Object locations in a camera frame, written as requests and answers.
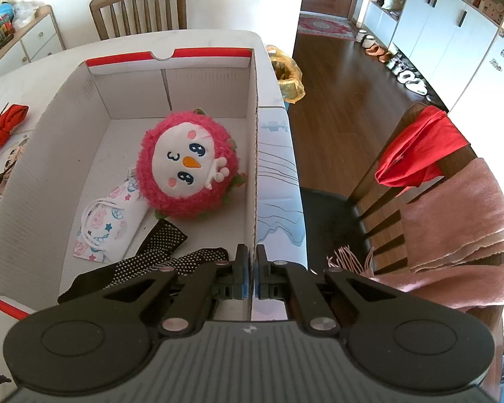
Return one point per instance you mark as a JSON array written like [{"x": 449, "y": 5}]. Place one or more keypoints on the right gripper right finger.
[{"x": 265, "y": 284}]

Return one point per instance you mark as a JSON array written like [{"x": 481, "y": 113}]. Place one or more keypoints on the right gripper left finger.
[{"x": 241, "y": 273}]

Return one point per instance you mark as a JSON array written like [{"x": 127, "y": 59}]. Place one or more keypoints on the black polka dot cloth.
[{"x": 156, "y": 251}]

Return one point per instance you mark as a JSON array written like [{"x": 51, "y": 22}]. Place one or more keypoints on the pink round plush toy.
[{"x": 187, "y": 165}]

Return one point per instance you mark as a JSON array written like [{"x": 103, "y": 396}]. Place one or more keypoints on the patterned face mask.
[{"x": 109, "y": 224}]

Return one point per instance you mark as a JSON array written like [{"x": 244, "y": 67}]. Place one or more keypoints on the red and white cardboard box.
[{"x": 87, "y": 118}]

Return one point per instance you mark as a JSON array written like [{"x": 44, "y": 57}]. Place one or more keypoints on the wooden chair with black seat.
[{"x": 369, "y": 221}]

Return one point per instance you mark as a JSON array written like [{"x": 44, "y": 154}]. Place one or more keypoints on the red cloth on chair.
[{"x": 412, "y": 157}]

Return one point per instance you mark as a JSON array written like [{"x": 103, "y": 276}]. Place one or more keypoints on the yellow plastic bag bin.
[{"x": 288, "y": 74}]

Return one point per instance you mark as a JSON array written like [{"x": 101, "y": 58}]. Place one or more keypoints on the pink fringed scarf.
[{"x": 448, "y": 232}]

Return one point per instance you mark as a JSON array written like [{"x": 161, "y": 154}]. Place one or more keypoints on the red patterned rug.
[{"x": 324, "y": 25}]

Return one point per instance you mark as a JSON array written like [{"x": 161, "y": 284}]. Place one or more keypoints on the wooden slat chair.
[{"x": 120, "y": 18}]

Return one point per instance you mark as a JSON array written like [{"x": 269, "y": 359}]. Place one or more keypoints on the white drawer cabinet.
[{"x": 38, "y": 39}]

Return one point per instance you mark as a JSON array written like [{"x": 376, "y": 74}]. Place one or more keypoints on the large white wall cupboard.
[{"x": 444, "y": 40}]

